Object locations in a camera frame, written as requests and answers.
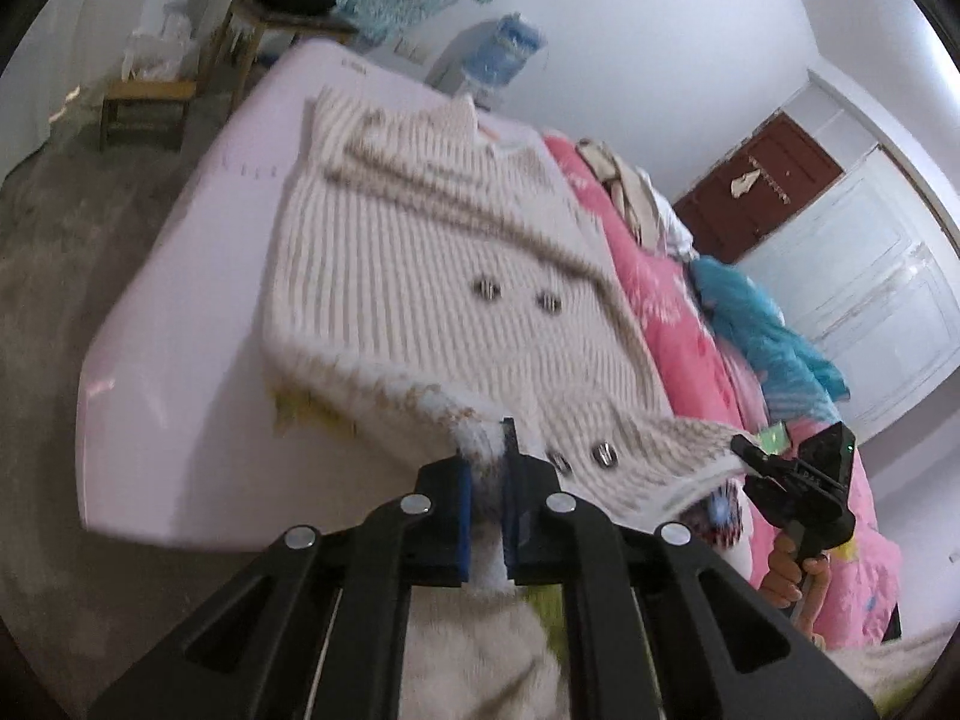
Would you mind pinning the teal crumpled cloth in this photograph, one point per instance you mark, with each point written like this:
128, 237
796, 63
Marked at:
757, 330

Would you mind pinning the beige white knit sweater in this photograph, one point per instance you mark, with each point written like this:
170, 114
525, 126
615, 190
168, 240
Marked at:
450, 240

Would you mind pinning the clear plastic bag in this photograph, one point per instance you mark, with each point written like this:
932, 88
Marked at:
157, 45

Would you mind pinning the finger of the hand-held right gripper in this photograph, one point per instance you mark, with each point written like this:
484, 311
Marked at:
754, 457

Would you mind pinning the white and green fluffy blanket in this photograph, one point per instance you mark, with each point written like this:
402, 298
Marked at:
480, 660

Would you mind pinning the brown wooden door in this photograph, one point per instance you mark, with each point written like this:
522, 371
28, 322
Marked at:
750, 217

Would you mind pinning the small wooden stool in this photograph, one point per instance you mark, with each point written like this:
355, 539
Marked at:
146, 94

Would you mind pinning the wooden chair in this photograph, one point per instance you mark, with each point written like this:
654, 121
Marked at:
247, 52

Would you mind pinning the pink printed blanket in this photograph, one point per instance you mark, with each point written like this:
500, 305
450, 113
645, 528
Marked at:
660, 285

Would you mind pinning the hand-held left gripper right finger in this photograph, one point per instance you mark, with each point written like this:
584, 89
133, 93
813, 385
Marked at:
512, 495

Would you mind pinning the person's right hand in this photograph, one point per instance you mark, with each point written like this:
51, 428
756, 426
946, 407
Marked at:
784, 574

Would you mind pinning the white paper scrap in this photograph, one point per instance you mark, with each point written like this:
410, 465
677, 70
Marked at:
745, 184

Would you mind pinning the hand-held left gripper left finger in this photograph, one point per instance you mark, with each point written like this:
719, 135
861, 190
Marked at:
463, 517

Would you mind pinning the white water dispenser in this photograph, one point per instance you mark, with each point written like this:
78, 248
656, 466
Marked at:
454, 75

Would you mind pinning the white wall socket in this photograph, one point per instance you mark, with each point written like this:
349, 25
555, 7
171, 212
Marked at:
412, 52

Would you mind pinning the beige crumpled cloth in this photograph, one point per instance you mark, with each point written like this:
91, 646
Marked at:
622, 180

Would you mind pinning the white wardrobe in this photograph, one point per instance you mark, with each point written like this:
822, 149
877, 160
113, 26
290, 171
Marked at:
862, 277

